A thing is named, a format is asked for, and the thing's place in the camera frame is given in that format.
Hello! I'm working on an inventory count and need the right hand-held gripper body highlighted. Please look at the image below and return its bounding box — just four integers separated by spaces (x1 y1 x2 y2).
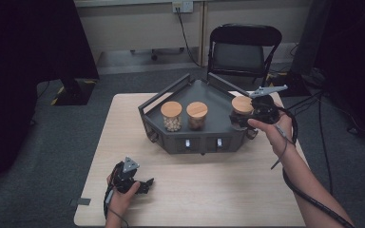
248 84 289 125

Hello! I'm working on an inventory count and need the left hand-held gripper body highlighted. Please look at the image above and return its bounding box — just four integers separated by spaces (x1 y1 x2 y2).
111 156 141 195

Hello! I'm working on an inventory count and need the glass jar with dark contents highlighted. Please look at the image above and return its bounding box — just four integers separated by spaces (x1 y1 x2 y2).
230 95 255 131

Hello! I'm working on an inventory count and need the dark grey corner shelf rack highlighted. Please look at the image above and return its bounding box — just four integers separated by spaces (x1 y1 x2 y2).
138 72 267 156

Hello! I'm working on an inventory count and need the glass jar with brown contents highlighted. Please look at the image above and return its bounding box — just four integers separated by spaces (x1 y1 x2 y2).
185 101 209 131

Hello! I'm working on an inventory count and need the glass jar with pale beans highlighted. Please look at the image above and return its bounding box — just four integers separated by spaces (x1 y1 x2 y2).
160 100 183 133

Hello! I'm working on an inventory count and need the person's left hand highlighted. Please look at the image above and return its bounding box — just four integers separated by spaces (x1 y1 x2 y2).
106 173 143 219

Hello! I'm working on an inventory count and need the person's right hand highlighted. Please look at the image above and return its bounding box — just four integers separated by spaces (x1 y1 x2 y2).
247 102 295 160

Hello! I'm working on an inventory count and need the grey tape strip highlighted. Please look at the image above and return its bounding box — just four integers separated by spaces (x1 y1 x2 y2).
69 197 92 207

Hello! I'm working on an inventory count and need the black folding chair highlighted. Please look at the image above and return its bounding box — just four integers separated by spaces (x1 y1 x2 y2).
206 23 283 91

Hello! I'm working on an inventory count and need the black stand base yellow tape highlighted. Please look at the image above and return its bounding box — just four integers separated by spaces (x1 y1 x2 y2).
49 78 97 106

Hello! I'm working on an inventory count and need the dark grey curtain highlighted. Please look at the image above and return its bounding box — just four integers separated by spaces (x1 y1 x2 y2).
289 0 365 147

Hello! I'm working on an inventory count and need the office chair caster base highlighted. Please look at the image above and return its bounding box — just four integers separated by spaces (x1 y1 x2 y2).
129 47 185 62

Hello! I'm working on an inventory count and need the black curtain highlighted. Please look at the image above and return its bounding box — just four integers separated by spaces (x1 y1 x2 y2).
0 0 101 195

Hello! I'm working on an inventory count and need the left hand-held gripper cable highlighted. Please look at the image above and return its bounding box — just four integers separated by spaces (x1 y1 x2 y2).
103 184 130 228

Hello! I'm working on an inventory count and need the hand-held gripper cable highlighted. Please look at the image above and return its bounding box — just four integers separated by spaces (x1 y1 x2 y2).
270 106 356 228
103 184 130 228

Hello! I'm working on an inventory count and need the long black floor cable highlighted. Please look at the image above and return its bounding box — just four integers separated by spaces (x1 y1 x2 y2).
317 93 335 196

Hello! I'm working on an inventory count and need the right hand-held gripper cable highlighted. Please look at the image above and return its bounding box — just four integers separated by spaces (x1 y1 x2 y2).
270 106 356 228

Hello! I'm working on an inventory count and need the black power cable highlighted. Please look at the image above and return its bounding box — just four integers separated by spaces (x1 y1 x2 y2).
175 7 204 68

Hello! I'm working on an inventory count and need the white wall socket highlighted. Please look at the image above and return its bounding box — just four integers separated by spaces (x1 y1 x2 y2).
171 1 195 14

